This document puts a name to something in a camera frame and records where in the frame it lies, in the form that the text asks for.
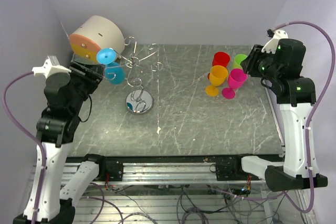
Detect beige round box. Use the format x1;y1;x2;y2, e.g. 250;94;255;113
69;15;125;63

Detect green plastic wine glass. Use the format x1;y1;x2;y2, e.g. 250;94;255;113
232;54;247;69

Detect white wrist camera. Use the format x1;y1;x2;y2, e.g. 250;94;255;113
261;29;288;54
32;56;71;79

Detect orange plastic wine glass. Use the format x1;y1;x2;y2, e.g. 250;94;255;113
205;65;228;97

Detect pink plastic wine glass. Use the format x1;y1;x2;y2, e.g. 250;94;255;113
222;68;247;100

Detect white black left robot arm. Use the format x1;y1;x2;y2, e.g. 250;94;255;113
13;60;107;223

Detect red plastic wine glass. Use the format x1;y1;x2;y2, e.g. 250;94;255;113
207;51;230;79

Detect aluminium mounting rail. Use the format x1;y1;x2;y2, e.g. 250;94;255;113
31;155;289;185

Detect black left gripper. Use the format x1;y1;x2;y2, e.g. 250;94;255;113
64;59;104;114

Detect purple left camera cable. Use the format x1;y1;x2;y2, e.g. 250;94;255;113
2;73;48;224

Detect chrome wire glass rack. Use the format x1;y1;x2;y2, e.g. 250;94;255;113
116;36;163;115

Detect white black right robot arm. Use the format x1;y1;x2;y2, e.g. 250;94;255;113
231;38;328;192

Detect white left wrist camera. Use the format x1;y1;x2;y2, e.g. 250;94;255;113
32;56;71;79

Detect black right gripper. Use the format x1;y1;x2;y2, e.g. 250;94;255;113
240;44;281;82

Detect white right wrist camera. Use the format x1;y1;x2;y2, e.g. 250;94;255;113
261;29;288;54

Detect blue plastic wine glass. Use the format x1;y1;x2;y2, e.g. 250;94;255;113
96;48;125;85

